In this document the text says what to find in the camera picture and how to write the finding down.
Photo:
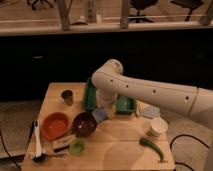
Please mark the office chair centre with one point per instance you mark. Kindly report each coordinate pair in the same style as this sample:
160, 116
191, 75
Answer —
141, 5

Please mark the blue sponge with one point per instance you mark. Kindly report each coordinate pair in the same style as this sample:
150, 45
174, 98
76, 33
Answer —
100, 115

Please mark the green plastic tray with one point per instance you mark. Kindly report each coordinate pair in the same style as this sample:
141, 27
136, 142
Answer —
124, 105

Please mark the dark red bowl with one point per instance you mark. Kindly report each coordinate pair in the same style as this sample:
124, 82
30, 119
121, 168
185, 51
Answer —
84, 125

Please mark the white handled brush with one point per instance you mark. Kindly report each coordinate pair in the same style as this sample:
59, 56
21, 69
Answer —
38, 151

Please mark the orange bowl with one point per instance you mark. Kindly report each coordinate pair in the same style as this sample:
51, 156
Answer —
54, 126

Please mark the white paper cup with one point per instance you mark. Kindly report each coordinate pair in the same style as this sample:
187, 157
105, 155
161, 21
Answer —
157, 127

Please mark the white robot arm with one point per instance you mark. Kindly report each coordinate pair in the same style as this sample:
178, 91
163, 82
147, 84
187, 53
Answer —
196, 103

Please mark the office chair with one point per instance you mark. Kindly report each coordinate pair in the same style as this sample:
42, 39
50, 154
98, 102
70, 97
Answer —
190, 4
35, 4
141, 5

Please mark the office chair left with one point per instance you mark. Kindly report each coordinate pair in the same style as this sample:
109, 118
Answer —
35, 4

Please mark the grey cloth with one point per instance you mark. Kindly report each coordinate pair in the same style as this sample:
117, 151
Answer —
150, 111

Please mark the green chili pepper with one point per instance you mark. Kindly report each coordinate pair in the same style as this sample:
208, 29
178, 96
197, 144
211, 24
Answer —
148, 143

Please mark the small green cup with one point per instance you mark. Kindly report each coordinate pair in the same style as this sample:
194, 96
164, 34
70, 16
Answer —
76, 147

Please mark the office chair right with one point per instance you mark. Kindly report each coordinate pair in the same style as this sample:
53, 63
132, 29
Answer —
190, 4

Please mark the wooden block brush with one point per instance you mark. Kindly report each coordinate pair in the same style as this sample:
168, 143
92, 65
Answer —
62, 143

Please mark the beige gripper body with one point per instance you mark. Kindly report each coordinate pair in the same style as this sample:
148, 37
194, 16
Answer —
111, 112

